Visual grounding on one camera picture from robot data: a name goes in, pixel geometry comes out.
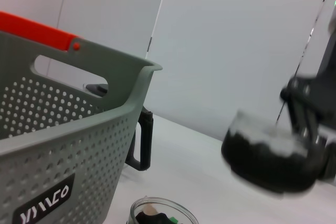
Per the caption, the grey hanging cable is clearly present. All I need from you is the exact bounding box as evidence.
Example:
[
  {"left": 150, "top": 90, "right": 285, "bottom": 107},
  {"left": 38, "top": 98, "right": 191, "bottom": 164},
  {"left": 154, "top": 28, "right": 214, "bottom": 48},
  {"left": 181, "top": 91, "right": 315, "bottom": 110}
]
[{"left": 275, "top": 0, "right": 333, "bottom": 126}]

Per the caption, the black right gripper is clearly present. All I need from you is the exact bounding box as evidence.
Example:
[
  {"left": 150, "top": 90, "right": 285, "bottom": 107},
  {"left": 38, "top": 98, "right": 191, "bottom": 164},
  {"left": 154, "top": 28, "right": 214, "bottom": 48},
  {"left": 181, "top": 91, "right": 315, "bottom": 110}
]
[{"left": 280, "top": 31, "right": 336, "bottom": 182}]

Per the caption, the glass teacup black sleeve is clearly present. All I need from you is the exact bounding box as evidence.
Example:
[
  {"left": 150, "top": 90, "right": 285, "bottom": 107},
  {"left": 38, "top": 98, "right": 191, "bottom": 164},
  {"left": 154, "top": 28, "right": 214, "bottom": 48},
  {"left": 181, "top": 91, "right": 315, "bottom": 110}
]
[
  {"left": 221, "top": 108, "right": 320, "bottom": 196},
  {"left": 128, "top": 196, "right": 201, "bottom": 224}
]

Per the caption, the glass teapot black lid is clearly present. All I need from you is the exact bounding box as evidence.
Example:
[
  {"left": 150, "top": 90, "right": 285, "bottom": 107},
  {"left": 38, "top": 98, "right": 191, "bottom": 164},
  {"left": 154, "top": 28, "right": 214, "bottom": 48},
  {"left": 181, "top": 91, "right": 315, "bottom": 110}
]
[{"left": 82, "top": 83, "right": 155, "bottom": 172}]

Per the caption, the grey-green perforated storage bin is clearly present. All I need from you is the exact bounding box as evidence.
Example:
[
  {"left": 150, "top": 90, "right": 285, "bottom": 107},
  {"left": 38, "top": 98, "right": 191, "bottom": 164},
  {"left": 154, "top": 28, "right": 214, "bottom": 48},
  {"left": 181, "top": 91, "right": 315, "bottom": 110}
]
[{"left": 0, "top": 31, "right": 164, "bottom": 224}]

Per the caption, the orange bin handle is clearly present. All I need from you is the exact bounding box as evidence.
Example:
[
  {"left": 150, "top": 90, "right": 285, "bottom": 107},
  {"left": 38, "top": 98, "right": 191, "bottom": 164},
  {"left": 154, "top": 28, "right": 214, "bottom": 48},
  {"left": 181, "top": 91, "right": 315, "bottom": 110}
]
[{"left": 0, "top": 10, "right": 85, "bottom": 52}]

